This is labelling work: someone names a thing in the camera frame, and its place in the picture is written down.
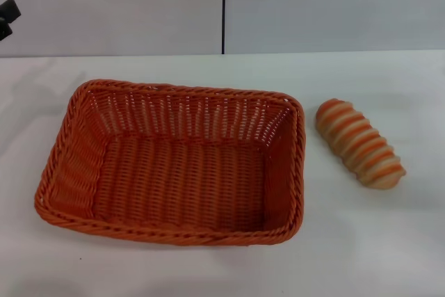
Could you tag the striped long bread loaf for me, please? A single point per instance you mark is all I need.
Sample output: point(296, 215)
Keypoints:
point(359, 144)

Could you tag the orange woven plastic basket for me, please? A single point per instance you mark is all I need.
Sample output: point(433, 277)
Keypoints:
point(174, 185)

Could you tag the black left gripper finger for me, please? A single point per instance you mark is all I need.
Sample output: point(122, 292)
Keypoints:
point(9, 11)
point(5, 32)

